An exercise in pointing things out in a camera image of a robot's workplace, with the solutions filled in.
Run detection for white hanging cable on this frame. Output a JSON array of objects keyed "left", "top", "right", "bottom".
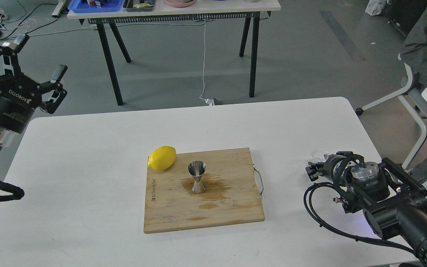
[{"left": 199, "top": 19, "right": 215, "bottom": 106}]

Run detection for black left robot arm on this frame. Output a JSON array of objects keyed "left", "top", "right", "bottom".
[{"left": 0, "top": 34, "right": 67, "bottom": 202}]

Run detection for blue plastic tray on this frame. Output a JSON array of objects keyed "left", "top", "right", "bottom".
[{"left": 68, "top": 0, "right": 124, "bottom": 13}]

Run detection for yellow lemon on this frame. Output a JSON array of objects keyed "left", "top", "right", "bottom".
[{"left": 147, "top": 146, "right": 176, "bottom": 171}]

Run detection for wooden cutting board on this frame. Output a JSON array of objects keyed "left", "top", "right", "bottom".
[{"left": 143, "top": 148, "right": 265, "bottom": 234}]

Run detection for grey office chair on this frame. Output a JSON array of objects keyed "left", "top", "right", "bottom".
[{"left": 355, "top": 62, "right": 427, "bottom": 170}]

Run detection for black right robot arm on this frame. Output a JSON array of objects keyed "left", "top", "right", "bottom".
[{"left": 303, "top": 151, "right": 427, "bottom": 267}]

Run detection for clear glass measuring cup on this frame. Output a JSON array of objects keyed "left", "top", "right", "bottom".
[{"left": 310, "top": 149, "right": 329, "bottom": 163}]

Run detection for grey metal tray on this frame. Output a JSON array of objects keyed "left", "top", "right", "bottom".
[{"left": 122, "top": 0, "right": 156, "bottom": 12}]

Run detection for steel jigger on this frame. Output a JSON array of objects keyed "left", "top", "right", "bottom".
[{"left": 188, "top": 160, "right": 206, "bottom": 194}]

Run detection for white background table black legs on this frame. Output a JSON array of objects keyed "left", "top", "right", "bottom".
[{"left": 67, "top": 0, "right": 281, "bottom": 105}]

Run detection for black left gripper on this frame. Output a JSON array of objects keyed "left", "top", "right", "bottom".
[{"left": 0, "top": 34, "right": 68, "bottom": 135}]

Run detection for pink plate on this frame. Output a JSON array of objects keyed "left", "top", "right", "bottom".
[{"left": 164, "top": 0, "right": 196, "bottom": 7}]

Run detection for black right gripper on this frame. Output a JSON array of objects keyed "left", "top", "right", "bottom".
[{"left": 305, "top": 151, "right": 354, "bottom": 181}]

